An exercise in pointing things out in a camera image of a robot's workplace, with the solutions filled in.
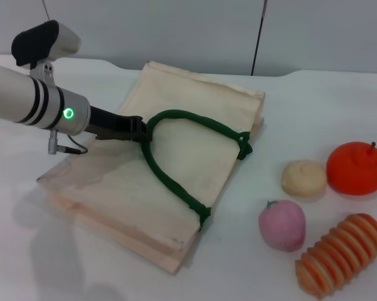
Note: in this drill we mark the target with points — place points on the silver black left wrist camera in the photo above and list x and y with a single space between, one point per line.
40 42

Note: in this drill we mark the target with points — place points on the pink toy peach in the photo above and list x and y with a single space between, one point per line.
282 225

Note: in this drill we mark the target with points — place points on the orange striped toy bread loaf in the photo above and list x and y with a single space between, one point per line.
338 254

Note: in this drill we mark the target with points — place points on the orange toy fruit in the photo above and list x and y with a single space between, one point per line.
354 172

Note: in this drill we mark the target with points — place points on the beige toy bun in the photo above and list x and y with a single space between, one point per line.
304 178

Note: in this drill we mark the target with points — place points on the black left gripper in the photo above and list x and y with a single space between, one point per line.
113 127

